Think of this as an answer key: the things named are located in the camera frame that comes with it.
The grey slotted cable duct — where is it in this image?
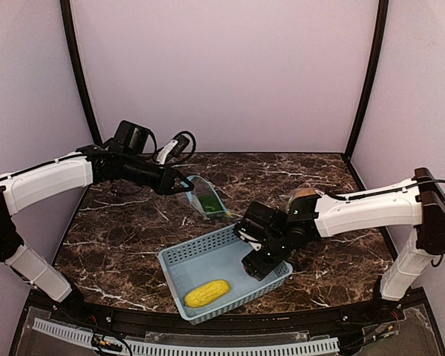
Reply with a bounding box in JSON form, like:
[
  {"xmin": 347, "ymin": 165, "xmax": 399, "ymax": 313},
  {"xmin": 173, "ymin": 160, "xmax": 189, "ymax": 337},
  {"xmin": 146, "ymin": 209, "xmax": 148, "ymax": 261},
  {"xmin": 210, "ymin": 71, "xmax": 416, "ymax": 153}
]
[{"xmin": 33, "ymin": 317, "xmax": 340, "ymax": 356}]

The left black frame post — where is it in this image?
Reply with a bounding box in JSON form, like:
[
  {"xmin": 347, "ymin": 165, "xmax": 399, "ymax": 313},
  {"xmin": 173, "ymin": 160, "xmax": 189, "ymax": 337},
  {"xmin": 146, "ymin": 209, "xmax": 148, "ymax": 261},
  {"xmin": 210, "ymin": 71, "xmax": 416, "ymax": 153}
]
[{"xmin": 59, "ymin": 0, "xmax": 102, "ymax": 145}]

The black aluminium frame rail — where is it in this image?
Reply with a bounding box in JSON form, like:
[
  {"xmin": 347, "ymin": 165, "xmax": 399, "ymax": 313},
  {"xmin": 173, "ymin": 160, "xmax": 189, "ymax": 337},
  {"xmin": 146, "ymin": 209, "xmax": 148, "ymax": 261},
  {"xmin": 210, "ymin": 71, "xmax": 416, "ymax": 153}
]
[{"xmin": 47, "ymin": 303, "xmax": 401, "ymax": 337}]

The black frame post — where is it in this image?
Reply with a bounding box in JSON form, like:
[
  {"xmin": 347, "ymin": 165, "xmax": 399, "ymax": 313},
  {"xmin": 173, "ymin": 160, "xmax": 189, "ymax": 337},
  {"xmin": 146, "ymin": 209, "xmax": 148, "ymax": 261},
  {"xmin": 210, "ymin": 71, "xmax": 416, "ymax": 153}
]
[
  {"xmin": 344, "ymin": 0, "xmax": 389, "ymax": 161},
  {"xmin": 59, "ymin": 0, "xmax": 102, "ymax": 145}
]

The clear zip bag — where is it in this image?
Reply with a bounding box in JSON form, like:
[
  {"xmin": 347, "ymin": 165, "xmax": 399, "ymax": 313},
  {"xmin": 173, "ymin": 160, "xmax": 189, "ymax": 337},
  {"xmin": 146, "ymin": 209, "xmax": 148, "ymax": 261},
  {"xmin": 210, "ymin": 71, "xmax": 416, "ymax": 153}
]
[
  {"xmin": 279, "ymin": 188, "xmax": 325, "ymax": 211},
  {"xmin": 179, "ymin": 175, "xmax": 231, "ymax": 219}
]

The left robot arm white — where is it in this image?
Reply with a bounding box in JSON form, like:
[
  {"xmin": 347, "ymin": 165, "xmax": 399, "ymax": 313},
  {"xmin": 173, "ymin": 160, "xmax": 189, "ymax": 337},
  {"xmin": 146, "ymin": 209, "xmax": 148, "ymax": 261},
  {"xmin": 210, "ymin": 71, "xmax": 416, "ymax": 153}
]
[{"xmin": 0, "ymin": 121, "xmax": 197, "ymax": 305}]

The brown potato toy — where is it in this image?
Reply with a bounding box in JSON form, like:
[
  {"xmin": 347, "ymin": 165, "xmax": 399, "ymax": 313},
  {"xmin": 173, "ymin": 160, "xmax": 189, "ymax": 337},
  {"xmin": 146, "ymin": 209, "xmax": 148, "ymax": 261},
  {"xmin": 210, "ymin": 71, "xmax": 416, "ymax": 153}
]
[{"xmin": 293, "ymin": 188, "xmax": 317, "ymax": 199}]

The green round fruit toy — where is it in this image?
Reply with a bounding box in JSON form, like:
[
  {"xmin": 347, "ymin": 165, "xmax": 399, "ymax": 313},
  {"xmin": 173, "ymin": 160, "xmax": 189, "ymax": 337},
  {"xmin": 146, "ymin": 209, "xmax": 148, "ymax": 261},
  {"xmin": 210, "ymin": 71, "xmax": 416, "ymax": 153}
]
[{"xmin": 199, "ymin": 195, "xmax": 223, "ymax": 212}]

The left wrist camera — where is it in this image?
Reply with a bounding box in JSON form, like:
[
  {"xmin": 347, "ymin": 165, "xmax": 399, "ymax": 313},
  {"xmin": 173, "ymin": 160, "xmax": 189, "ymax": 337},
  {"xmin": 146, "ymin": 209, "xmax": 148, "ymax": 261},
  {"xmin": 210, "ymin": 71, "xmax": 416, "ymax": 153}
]
[{"xmin": 155, "ymin": 134, "xmax": 190, "ymax": 165}]

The clear zip top bag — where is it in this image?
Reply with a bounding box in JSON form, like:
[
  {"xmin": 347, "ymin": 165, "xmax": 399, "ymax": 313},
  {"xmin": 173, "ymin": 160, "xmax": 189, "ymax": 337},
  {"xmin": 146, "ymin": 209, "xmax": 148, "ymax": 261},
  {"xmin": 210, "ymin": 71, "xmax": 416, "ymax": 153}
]
[{"xmin": 279, "ymin": 188, "xmax": 325, "ymax": 211}]

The yellow corn toy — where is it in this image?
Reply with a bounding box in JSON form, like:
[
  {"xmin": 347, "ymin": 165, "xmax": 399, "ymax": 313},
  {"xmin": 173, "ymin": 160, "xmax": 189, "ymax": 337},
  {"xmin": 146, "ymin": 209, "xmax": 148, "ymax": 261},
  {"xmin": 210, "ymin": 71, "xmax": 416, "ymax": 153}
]
[{"xmin": 184, "ymin": 280, "xmax": 231, "ymax": 308}]

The right black frame post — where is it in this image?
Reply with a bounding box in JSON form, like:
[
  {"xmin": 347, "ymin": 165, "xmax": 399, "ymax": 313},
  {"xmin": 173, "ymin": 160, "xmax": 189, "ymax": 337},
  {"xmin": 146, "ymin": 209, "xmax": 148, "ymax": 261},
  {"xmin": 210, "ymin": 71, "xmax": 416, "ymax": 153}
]
[{"xmin": 344, "ymin": 0, "xmax": 389, "ymax": 161}]

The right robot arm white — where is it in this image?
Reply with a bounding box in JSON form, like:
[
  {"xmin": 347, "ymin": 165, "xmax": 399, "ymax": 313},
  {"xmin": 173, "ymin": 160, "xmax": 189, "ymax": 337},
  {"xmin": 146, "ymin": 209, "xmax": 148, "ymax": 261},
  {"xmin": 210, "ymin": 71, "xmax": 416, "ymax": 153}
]
[{"xmin": 234, "ymin": 168, "xmax": 445, "ymax": 301}]

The light blue plastic basket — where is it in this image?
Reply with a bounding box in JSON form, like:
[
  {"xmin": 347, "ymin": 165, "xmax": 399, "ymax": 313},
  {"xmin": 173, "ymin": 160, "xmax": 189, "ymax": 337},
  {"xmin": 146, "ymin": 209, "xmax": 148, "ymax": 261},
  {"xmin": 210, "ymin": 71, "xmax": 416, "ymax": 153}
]
[{"xmin": 158, "ymin": 225, "xmax": 293, "ymax": 325}]

